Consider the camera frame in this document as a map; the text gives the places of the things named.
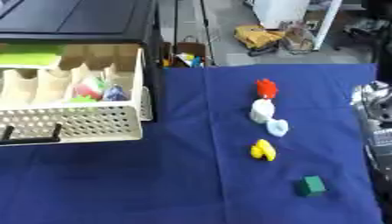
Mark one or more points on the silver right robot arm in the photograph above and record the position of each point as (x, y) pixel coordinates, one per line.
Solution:
(376, 116)

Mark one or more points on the pale compartment drawer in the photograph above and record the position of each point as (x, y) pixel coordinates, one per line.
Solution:
(61, 87)

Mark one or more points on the brown paper bag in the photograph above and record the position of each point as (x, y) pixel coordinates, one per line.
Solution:
(187, 54)

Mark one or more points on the white cylinder toy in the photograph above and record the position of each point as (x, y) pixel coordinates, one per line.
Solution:
(262, 110)

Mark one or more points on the red spiky toy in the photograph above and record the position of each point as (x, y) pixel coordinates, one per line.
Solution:
(266, 88)

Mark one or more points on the yellow duck toy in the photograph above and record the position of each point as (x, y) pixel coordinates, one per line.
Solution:
(263, 150)

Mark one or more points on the pale blue small toy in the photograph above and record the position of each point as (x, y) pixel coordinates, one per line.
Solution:
(277, 127)

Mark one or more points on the blue purple small toy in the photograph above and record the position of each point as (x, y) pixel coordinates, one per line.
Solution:
(115, 93)

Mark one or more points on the black tripod leg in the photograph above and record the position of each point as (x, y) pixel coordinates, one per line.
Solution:
(205, 29)

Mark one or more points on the yellow toy truck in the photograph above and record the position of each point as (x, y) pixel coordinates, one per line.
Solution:
(258, 38)

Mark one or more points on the small green toy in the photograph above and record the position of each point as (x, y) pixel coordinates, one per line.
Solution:
(81, 99)

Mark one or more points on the green block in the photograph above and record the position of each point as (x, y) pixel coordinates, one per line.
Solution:
(310, 185)

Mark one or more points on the black cabinet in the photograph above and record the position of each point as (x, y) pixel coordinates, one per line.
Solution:
(76, 17)

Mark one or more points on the green flat sponge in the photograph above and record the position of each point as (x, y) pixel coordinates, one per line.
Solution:
(28, 57)

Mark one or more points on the white post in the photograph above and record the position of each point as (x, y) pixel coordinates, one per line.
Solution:
(326, 23)

